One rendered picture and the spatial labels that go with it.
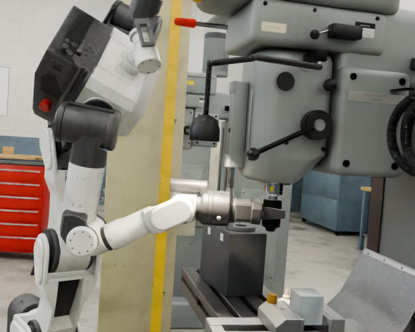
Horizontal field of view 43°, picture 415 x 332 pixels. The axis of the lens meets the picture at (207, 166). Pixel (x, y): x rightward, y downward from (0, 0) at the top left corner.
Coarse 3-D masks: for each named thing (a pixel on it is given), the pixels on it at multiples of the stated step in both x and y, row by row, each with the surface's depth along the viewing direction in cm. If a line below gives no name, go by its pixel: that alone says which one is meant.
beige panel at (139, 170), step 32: (128, 0) 290; (160, 32) 295; (160, 96) 297; (160, 128) 299; (128, 160) 296; (160, 160) 300; (128, 192) 297; (160, 192) 301; (128, 256) 299; (160, 256) 303; (128, 288) 300; (160, 288) 304; (128, 320) 302; (160, 320) 306
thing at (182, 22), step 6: (180, 18) 134; (186, 18) 135; (192, 18) 135; (180, 24) 135; (186, 24) 135; (192, 24) 135; (198, 24) 136; (204, 24) 136; (210, 24) 136; (216, 24) 137; (222, 24) 137
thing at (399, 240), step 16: (400, 176) 144; (384, 192) 151; (400, 192) 144; (384, 208) 150; (400, 208) 143; (368, 224) 157; (384, 224) 150; (400, 224) 143; (368, 240) 157; (384, 240) 150; (400, 240) 142; (400, 256) 142
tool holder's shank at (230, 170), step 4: (228, 168) 167; (232, 168) 166; (228, 172) 167; (232, 172) 166; (228, 176) 167; (232, 176) 166; (228, 180) 167; (232, 180) 167; (228, 184) 167; (232, 184) 167; (228, 188) 167; (232, 188) 167; (232, 192) 167; (232, 196) 167
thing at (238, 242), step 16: (240, 224) 161; (208, 240) 167; (224, 240) 155; (240, 240) 153; (256, 240) 155; (208, 256) 166; (224, 256) 155; (240, 256) 153; (256, 256) 155; (208, 272) 165; (224, 272) 154; (240, 272) 154; (256, 272) 155; (224, 288) 154; (240, 288) 154; (256, 288) 156
